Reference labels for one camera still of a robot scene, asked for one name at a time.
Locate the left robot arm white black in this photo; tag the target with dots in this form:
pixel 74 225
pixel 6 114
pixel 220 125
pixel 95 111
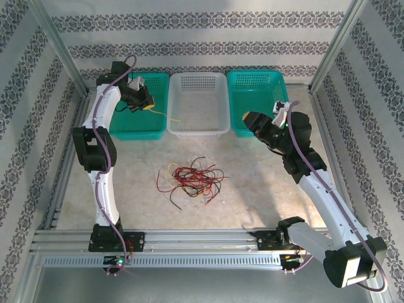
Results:
pixel 104 189

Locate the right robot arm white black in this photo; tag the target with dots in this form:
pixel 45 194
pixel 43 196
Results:
pixel 328 202

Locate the teal plastic basket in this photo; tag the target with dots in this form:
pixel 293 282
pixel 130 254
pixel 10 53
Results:
pixel 252 94
pixel 142 126

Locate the white plastic basket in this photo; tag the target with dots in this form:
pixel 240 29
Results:
pixel 197 104

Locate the grey metal sheet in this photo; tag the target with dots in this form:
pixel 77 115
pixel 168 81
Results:
pixel 202 287

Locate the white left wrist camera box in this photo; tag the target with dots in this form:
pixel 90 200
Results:
pixel 137 83

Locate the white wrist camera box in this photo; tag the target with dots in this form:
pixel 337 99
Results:
pixel 279 118
pixel 137 83

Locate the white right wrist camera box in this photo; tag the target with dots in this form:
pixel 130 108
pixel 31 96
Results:
pixel 279 118

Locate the aluminium side rail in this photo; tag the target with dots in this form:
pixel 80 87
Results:
pixel 63 176
pixel 327 132

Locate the aluminium frame post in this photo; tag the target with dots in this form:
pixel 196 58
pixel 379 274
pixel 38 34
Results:
pixel 60 41
pixel 334 47

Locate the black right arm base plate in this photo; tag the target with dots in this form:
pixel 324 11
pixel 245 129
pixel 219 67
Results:
pixel 265 241

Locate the aluminium mounting rail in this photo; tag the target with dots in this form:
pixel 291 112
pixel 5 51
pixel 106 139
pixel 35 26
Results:
pixel 202 240

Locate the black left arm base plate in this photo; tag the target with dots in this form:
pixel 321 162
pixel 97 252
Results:
pixel 139 240

